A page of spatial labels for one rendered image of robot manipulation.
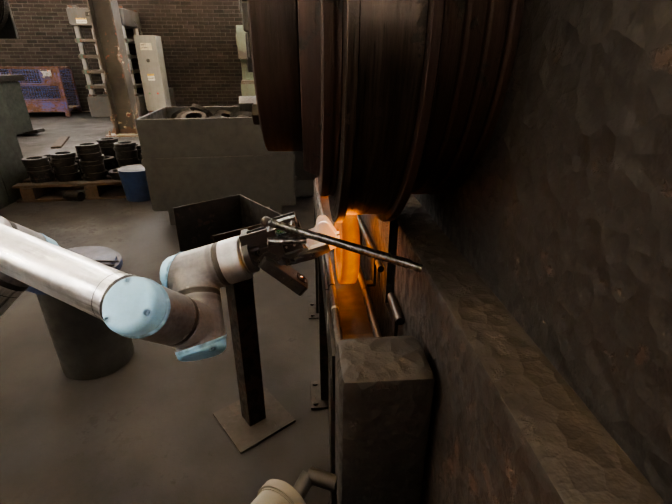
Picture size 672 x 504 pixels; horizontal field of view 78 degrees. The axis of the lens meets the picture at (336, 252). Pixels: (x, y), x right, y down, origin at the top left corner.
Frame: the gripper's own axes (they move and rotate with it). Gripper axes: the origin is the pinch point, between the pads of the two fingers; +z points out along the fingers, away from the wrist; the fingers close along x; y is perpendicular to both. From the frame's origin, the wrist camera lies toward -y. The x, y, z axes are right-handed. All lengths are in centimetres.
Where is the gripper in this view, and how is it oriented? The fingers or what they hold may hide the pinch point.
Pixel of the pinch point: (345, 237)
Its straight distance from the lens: 83.8
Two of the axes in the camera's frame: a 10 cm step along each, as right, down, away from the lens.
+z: 9.6, -2.8, -0.6
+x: -0.7, -4.2, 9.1
